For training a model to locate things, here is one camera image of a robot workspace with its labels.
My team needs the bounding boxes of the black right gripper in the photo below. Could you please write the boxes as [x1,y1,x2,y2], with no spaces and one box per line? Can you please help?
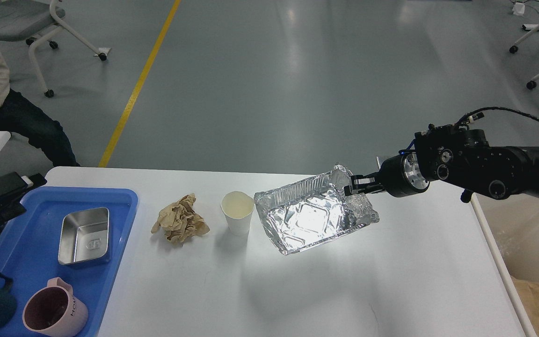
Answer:
[343,152,430,197]

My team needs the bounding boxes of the aluminium foil tray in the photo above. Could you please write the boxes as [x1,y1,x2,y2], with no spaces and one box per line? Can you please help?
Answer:
[253,164,380,256]

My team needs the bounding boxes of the white paper cup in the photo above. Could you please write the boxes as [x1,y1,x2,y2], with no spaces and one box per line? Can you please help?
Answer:
[220,190,255,235]

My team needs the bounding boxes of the stainless steel rectangular dish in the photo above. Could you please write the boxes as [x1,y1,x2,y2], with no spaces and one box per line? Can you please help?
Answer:
[58,207,111,268]

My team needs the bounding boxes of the pink mug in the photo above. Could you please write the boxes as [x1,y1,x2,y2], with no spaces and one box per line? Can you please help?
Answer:
[22,277,88,337]

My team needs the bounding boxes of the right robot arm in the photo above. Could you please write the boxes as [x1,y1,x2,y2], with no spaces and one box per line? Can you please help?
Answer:
[344,107,539,203]

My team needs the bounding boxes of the floor outlet plate right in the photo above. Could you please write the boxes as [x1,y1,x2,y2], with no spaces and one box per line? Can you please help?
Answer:
[376,156,388,170]

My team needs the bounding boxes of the beige plastic bin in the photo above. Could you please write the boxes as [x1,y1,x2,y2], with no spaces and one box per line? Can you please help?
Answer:
[471,195,539,337]

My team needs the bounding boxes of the blue plastic tray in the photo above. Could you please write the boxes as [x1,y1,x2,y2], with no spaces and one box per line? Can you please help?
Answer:
[0,186,138,337]

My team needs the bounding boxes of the grey office chair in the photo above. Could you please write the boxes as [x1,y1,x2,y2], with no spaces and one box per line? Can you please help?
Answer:
[0,0,108,98]

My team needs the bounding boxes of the person in beige sweater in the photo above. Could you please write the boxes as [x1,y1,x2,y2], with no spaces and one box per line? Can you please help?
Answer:
[0,52,80,167]

